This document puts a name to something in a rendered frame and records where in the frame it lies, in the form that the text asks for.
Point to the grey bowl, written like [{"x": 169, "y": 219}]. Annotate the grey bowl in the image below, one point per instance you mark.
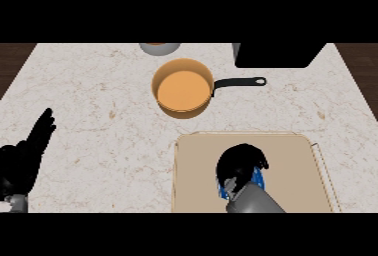
[{"x": 158, "y": 48}]

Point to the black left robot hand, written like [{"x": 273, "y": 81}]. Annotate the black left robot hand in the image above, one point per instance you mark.
[{"x": 29, "y": 156}]

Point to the beige tray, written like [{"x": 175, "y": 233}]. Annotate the beige tray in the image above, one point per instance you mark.
[{"x": 289, "y": 173}]

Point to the black appliance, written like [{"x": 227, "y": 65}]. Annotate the black appliance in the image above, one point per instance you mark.
[{"x": 274, "y": 55}]

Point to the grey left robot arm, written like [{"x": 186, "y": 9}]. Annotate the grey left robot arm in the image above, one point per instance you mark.
[{"x": 14, "y": 203}]

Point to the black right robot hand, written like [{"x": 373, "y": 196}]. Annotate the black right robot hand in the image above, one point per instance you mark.
[{"x": 237, "y": 161}]

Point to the blue can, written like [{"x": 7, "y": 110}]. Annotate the blue can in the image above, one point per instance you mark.
[{"x": 258, "y": 178}]

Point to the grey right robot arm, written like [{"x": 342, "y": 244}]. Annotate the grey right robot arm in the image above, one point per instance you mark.
[{"x": 252, "y": 200}]

